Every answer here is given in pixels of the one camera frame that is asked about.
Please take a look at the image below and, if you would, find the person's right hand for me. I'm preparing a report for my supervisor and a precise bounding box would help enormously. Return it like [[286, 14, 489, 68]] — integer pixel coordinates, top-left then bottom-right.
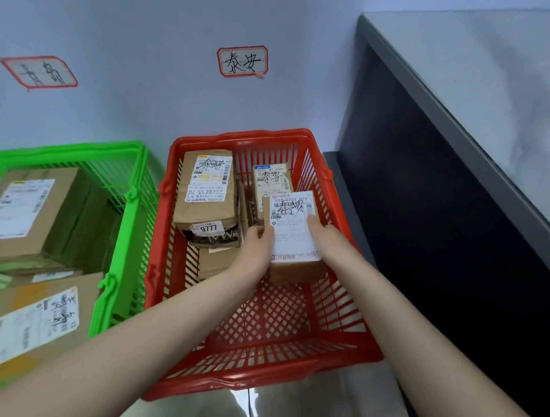
[[306, 214, 367, 281]]

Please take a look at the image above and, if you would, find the person's left hand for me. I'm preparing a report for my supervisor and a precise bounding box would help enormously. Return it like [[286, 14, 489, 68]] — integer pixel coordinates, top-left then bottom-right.
[[227, 225, 276, 288]]

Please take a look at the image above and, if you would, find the long narrow cardboard box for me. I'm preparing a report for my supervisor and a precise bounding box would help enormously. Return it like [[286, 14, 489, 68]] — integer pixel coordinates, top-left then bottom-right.
[[197, 180, 254, 282]]

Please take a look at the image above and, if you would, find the small labelled cardboard parcel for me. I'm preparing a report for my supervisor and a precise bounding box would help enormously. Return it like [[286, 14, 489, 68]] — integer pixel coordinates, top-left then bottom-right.
[[262, 190, 329, 285]]

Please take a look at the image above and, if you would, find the small parcel marked 8772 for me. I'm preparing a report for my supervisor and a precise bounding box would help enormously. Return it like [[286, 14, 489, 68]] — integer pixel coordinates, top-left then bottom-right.
[[251, 162, 295, 224]]

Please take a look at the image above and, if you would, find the tall parcel with 9777 sticker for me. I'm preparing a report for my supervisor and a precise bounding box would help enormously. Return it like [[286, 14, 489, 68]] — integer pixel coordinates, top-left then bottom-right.
[[172, 149, 243, 249]]

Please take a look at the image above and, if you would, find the red plastic basket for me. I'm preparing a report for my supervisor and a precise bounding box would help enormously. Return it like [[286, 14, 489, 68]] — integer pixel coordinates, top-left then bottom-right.
[[142, 128, 384, 403]]

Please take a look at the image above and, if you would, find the green plastic basket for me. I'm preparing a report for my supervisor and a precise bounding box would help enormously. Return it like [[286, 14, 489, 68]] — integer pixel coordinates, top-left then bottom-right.
[[0, 140, 160, 390]]

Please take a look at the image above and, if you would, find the yellow-taped cardboard box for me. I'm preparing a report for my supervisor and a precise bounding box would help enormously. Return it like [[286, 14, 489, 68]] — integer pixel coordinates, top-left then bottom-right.
[[0, 273, 105, 379]]

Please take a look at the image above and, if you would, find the clear-taped cardboard box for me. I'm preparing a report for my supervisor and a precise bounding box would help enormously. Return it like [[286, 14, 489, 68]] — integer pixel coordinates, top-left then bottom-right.
[[0, 268, 83, 289]]

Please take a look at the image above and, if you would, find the person's left forearm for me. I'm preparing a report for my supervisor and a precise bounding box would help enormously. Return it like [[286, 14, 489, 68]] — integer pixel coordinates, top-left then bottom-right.
[[0, 266, 258, 417]]

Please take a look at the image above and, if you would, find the person's right forearm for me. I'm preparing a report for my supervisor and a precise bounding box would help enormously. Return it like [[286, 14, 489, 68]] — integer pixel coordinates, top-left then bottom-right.
[[335, 255, 529, 417]]

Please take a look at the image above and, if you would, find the dark table side panel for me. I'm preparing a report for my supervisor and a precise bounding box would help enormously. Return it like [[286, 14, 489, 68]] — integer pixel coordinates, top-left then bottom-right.
[[324, 47, 550, 417]]

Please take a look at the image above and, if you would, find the red-framed wall label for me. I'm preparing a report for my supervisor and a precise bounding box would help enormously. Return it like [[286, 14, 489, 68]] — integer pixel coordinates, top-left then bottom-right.
[[216, 46, 269, 80], [1, 56, 79, 90]]

